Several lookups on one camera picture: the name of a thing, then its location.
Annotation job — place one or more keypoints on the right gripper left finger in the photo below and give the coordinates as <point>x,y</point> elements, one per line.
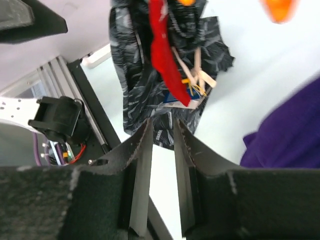
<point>107,200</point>

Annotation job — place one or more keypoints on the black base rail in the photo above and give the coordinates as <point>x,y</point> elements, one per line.
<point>104,128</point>

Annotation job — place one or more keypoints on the red sock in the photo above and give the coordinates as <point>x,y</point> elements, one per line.
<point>162,58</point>

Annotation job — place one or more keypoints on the white round clip hanger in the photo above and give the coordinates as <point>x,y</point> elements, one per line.
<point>251,11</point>

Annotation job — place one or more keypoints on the dark patterned shorts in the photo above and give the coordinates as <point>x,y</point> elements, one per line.
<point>144,91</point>

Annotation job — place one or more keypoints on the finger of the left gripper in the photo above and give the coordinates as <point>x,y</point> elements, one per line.
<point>26,20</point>

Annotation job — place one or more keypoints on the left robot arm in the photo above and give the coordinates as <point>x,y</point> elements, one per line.
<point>62,119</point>

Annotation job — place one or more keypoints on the purple cloth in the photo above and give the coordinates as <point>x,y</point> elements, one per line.
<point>290,136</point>

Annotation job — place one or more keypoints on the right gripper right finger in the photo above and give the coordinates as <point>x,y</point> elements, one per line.
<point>220,200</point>

